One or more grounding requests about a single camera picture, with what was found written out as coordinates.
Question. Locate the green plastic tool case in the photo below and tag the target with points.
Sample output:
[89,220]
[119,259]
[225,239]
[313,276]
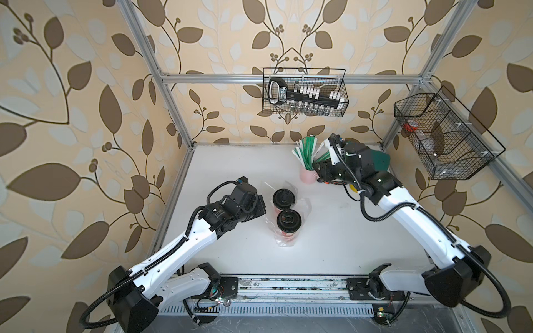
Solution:
[381,161]

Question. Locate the black wire basket right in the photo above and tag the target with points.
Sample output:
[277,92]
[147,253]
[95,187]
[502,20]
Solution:
[453,141]

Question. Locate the black wire basket rear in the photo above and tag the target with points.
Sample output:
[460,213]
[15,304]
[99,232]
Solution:
[308,111]

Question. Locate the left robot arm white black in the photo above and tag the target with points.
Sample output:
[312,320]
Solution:
[135,296]

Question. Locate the red paper cup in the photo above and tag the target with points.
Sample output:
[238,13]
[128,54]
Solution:
[283,199]
[288,223]

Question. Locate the black socket wrench set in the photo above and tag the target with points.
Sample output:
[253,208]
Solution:
[288,91]

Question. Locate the black wire basket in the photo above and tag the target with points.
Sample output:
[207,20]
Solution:
[453,141]
[308,111]

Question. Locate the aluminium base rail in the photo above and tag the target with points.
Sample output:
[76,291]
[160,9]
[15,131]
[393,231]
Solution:
[291,289]

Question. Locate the green white wrapped straws bundle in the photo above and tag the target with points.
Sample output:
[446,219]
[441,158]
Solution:
[309,151]

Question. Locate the clear plastic carrier bag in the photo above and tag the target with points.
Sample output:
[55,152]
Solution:
[303,206]

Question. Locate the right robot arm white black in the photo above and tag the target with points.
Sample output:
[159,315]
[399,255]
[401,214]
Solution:
[457,268]

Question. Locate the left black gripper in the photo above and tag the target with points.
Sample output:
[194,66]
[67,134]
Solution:
[259,205]

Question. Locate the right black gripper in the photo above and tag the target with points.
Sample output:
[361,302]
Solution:
[325,171]

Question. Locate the pink straw holder cup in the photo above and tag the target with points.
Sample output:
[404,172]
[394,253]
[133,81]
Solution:
[308,176]

